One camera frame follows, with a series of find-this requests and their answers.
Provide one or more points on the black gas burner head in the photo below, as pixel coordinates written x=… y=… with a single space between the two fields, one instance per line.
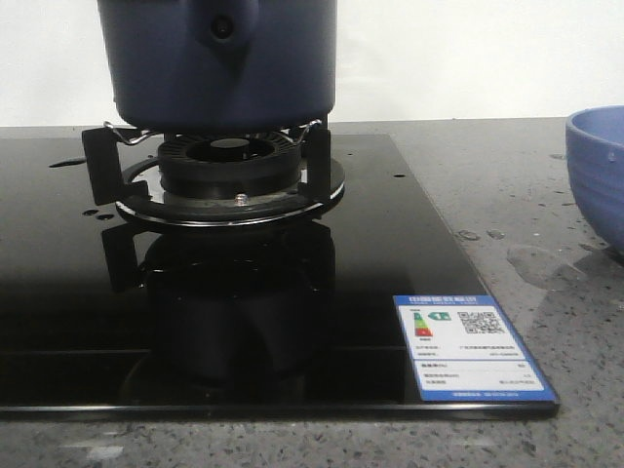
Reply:
x=211 y=167

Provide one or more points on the blue energy rating label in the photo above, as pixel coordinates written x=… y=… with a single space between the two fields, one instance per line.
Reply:
x=462 y=348

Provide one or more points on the black metal pot support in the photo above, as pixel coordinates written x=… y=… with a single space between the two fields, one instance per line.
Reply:
x=137 y=193

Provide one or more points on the light blue plastic bowl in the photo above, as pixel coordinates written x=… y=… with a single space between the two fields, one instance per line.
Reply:
x=594 y=158

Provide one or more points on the dark blue cooking pot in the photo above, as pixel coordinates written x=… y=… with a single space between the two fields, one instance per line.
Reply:
x=220 y=66

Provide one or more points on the black glass gas stove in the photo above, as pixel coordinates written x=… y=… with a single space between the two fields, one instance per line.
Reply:
x=102 y=318

